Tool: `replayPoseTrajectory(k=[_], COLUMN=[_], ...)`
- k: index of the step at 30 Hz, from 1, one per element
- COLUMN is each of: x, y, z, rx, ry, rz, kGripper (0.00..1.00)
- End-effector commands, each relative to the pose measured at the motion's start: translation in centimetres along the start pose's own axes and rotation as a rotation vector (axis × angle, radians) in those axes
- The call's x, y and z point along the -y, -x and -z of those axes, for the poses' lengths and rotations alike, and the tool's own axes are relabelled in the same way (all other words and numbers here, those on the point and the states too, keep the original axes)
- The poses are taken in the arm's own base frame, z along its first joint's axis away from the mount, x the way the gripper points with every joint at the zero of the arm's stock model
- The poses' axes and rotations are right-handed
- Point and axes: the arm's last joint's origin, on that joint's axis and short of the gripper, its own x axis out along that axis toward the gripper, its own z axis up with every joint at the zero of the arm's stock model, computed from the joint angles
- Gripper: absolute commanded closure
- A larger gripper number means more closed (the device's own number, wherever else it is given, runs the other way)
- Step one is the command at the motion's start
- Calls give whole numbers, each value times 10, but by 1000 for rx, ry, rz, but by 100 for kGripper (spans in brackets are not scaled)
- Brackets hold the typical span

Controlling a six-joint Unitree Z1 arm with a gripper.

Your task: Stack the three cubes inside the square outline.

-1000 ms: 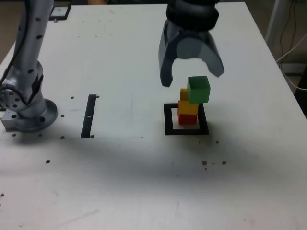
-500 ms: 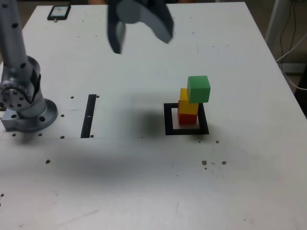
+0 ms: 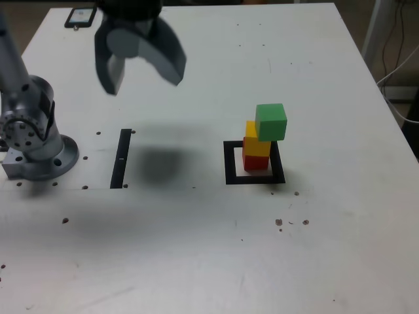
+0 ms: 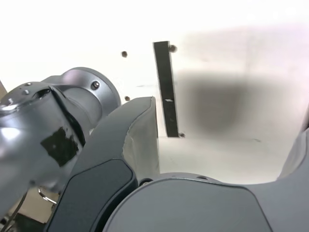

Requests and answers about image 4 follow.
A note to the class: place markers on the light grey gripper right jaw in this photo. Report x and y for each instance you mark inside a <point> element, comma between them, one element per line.
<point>193,207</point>

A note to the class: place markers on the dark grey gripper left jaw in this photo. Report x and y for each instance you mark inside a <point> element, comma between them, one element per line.
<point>103,169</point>

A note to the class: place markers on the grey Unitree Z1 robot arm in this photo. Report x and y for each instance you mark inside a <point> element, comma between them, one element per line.
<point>29,135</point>

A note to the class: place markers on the black tape strip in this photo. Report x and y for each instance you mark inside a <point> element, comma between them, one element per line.
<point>167,91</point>

